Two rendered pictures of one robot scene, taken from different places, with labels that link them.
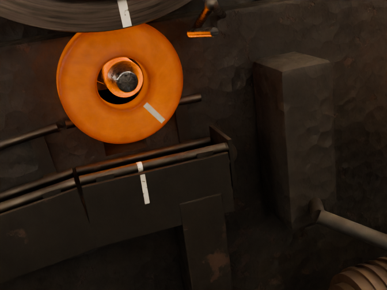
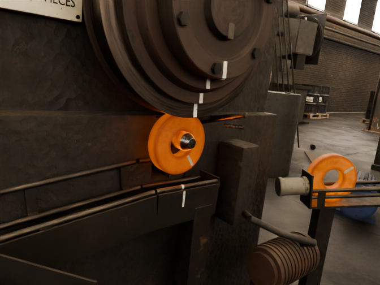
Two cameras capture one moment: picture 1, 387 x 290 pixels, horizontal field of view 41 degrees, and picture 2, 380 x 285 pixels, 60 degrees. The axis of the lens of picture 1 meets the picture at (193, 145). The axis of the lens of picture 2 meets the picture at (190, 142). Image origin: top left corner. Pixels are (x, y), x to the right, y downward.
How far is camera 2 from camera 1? 0.40 m
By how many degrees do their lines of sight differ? 26
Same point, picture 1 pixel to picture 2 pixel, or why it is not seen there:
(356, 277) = (266, 247)
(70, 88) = (160, 142)
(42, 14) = (164, 104)
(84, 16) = (180, 109)
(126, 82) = (191, 143)
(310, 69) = (253, 149)
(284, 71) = (245, 148)
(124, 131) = (176, 168)
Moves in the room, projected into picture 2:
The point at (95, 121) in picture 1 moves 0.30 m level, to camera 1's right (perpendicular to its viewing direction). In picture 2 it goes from (166, 161) to (269, 159)
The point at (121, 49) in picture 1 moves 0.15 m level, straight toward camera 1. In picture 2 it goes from (185, 126) to (221, 141)
